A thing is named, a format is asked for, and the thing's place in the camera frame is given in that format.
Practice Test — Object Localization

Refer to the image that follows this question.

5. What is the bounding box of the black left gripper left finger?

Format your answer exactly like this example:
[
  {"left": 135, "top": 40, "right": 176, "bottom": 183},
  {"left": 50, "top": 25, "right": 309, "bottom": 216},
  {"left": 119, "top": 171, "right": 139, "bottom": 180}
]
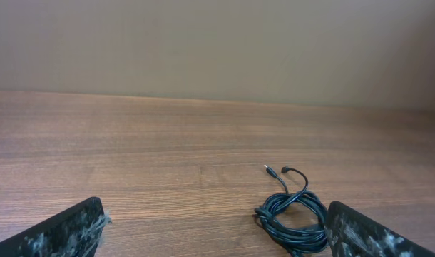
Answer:
[{"left": 0, "top": 196, "right": 111, "bottom": 257}]

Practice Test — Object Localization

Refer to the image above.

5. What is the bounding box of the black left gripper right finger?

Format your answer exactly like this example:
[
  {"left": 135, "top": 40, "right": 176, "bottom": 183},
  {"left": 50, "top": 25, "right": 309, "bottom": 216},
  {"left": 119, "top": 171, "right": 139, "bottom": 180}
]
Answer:
[{"left": 324, "top": 201, "right": 435, "bottom": 257}]

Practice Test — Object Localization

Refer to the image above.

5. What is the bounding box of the black USB cable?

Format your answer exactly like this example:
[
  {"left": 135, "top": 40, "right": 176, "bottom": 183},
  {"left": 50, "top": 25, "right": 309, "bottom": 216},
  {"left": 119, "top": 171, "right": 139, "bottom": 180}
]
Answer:
[{"left": 253, "top": 164, "right": 329, "bottom": 257}]

